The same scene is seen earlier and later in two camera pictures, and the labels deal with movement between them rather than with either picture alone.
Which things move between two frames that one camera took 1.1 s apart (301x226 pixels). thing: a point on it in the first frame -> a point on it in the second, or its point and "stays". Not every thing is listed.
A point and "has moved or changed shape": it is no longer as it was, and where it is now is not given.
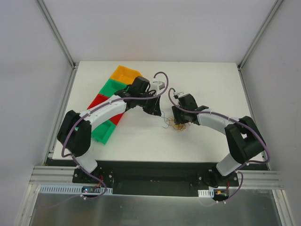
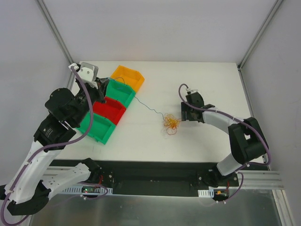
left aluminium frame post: x=57 y=33 stays
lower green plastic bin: x=102 y=133 stays
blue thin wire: x=169 y=122 has moved or changed shape
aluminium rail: x=259 y=180 stays
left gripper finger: x=158 y=107 -> x=103 y=92
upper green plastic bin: x=112 y=86 stays
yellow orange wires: x=181 y=127 -> x=170 y=124
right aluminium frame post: x=259 y=34 stays
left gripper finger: x=156 y=112 -> x=102 y=83
